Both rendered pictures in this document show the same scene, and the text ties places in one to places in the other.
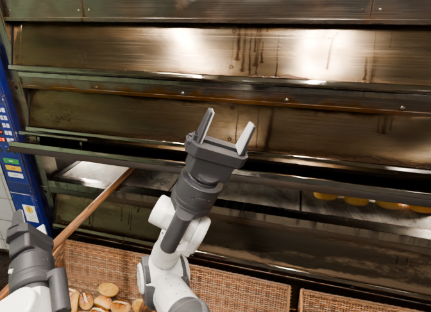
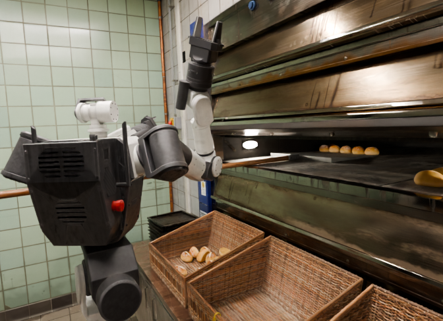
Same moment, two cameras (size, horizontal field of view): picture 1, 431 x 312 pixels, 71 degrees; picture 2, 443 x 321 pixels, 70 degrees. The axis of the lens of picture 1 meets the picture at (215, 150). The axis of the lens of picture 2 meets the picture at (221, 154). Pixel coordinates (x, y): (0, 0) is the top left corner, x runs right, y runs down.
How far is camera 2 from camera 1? 94 cm
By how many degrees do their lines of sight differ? 49
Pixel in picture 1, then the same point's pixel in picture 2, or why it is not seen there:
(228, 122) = (308, 91)
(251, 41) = (320, 18)
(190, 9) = (286, 11)
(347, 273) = (428, 270)
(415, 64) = not seen: outside the picture
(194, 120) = (287, 95)
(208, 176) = (197, 57)
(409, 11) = not seen: outside the picture
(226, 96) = (305, 68)
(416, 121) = not seen: outside the picture
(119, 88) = (250, 81)
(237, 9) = not seen: outside the picture
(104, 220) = (236, 194)
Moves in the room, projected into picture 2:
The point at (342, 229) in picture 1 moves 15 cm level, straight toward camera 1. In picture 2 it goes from (414, 200) to (374, 205)
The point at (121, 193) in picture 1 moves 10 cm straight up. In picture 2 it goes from (246, 169) to (246, 151)
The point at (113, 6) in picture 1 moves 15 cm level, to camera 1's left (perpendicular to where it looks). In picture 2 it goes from (250, 27) to (231, 33)
